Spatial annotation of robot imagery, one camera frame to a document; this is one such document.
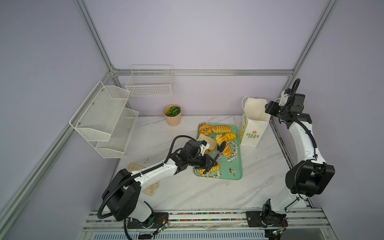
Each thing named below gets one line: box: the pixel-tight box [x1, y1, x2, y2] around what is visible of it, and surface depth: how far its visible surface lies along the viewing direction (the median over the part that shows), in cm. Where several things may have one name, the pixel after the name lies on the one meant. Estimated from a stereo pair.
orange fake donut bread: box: [199, 124, 213, 135], surface depth 112 cm
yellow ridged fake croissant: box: [212, 125, 232, 134], surface depth 109 cm
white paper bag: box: [240, 96, 271, 148], surface depth 95 cm
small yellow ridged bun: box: [223, 133, 237, 141], surface depth 106 cm
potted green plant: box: [163, 104, 182, 126], surface depth 112 cm
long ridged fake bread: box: [215, 134, 232, 157], surface depth 89 cm
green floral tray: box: [194, 122, 243, 180], surface depth 98 cm
